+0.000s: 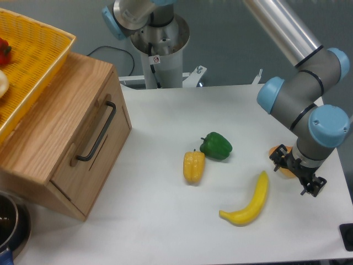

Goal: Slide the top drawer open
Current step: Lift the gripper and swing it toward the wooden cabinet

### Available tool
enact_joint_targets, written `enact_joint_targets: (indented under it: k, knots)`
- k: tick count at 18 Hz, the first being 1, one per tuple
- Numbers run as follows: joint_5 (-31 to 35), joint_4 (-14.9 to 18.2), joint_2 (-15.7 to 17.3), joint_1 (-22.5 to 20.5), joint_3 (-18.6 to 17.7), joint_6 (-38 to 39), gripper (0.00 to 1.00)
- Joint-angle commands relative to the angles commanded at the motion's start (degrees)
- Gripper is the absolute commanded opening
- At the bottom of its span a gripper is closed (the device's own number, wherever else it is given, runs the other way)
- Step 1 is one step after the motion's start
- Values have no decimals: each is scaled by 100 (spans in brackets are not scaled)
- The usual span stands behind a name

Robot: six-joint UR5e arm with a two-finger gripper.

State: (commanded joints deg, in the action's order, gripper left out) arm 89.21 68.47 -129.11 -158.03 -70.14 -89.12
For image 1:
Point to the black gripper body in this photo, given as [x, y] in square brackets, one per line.
[305, 174]

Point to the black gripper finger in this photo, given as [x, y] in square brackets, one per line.
[312, 185]
[278, 155]

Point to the wooden top drawer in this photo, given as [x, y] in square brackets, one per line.
[89, 160]

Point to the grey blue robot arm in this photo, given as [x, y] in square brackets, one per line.
[319, 129]

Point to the wooden drawer cabinet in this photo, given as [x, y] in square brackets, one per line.
[32, 153]

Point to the orange pastry toy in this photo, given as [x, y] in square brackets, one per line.
[284, 171]

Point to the green bell pepper toy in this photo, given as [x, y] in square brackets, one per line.
[215, 146]

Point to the yellow banana toy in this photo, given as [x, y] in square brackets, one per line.
[248, 214]

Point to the yellow bell pepper toy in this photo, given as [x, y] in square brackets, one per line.
[193, 166]

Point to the yellow plastic basket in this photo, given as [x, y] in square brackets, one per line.
[38, 52]

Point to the dark metal pot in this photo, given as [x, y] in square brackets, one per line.
[15, 228]

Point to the white round food toy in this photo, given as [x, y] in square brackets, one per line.
[4, 84]

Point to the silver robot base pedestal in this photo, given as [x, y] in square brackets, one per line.
[161, 51]

